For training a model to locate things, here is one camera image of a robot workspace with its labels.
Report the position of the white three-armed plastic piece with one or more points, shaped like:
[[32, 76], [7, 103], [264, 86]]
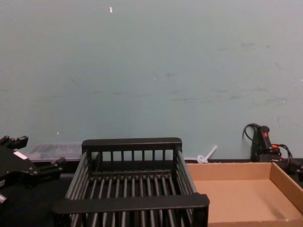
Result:
[[203, 159]]

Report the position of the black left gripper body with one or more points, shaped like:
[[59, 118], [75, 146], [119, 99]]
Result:
[[16, 169]]

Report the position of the black rack with steel bars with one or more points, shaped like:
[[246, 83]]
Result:
[[132, 184]]

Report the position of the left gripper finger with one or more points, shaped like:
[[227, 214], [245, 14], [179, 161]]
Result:
[[48, 171], [20, 141]]

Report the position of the shallow brown cardboard tray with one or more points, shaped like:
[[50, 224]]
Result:
[[236, 198]]

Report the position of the clear plastic case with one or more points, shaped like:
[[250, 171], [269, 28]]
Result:
[[54, 151]]

